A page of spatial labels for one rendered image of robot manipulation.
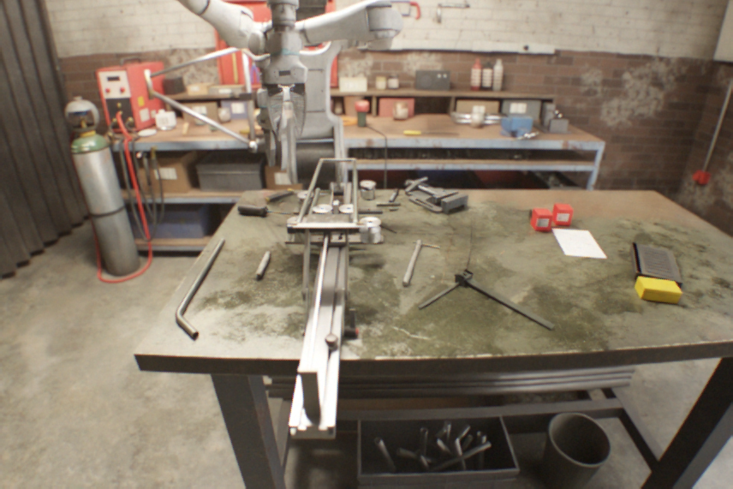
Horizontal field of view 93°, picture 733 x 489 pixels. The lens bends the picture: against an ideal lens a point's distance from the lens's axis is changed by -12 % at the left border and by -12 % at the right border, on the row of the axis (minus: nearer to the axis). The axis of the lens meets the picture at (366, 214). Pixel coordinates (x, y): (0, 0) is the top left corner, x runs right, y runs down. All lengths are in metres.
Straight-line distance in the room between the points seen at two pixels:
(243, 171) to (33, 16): 1.97
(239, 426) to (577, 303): 0.78
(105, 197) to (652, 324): 2.58
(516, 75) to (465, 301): 2.56
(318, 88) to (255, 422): 1.03
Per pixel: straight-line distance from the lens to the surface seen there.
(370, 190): 1.26
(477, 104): 2.97
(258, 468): 1.12
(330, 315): 0.73
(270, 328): 0.77
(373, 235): 0.91
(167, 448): 1.78
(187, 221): 2.79
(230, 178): 2.55
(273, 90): 0.97
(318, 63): 1.39
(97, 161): 2.59
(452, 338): 0.74
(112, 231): 2.73
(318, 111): 1.42
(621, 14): 3.57
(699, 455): 1.46
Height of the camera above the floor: 1.38
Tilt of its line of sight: 25 degrees down
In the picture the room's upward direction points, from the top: straight up
